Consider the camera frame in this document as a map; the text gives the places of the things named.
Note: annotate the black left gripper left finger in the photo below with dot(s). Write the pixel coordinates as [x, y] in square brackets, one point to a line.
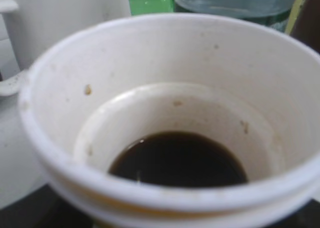
[43, 208]

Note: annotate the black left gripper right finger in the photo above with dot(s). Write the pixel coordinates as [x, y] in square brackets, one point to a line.
[306, 217]

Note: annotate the yellow paper cup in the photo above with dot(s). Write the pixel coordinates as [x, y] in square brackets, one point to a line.
[249, 87]

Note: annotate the brown coffee bottle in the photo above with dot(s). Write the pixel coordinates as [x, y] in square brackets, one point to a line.
[304, 23]

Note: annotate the white ceramic mug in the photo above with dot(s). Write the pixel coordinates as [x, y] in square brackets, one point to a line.
[33, 26]

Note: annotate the clear water bottle green label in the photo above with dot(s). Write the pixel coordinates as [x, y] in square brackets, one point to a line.
[270, 13]

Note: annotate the green soda bottle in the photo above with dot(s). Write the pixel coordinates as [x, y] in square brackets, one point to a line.
[140, 7]

